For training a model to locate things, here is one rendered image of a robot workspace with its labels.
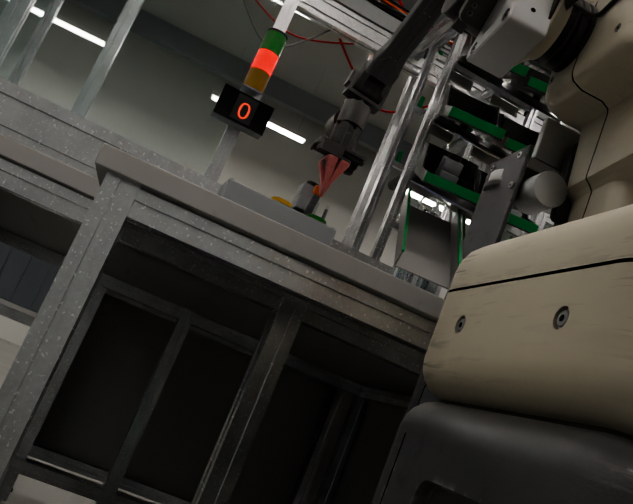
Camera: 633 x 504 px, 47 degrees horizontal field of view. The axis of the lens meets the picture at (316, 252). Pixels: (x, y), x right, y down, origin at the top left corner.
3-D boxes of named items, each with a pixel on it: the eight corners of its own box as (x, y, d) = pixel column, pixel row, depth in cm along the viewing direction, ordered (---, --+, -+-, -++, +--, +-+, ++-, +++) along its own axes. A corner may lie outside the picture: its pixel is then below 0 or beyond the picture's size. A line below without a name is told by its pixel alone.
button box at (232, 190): (325, 260, 126) (338, 228, 127) (215, 208, 121) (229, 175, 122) (312, 264, 132) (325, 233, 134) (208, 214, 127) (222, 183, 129)
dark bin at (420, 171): (477, 206, 154) (493, 174, 153) (422, 181, 153) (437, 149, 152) (456, 187, 182) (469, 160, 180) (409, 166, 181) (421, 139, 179)
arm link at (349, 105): (352, 91, 144) (376, 104, 145) (340, 101, 150) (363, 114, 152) (339, 121, 142) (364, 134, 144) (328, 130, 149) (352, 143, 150)
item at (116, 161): (679, 428, 105) (684, 410, 106) (93, 162, 90) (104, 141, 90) (466, 396, 173) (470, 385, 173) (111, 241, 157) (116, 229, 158)
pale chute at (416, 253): (451, 291, 148) (461, 275, 146) (392, 266, 147) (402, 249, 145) (451, 224, 172) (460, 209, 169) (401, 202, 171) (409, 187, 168)
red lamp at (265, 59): (272, 74, 162) (281, 56, 163) (252, 63, 161) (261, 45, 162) (267, 81, 167) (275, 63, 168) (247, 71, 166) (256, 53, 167)
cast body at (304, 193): (314, 215, 149) (327, 185, 151) (295, 206, 148) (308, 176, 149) (303, 221, 157) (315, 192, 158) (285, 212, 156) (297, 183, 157)
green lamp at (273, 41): (281, 55, 164) (289, 37, 165) (261, 44, 162) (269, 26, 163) (275, 63, 168) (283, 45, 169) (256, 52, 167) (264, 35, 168)
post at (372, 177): (312, 353, 260) (442, 29, 290) (301, 348, 259) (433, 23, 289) (309, 353, 264) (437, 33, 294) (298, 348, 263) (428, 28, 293)
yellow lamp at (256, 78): (264, 93, 161) (272, 74, 162) (243, 82, 160) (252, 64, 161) (258, 100, 166) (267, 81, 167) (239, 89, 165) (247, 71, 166)
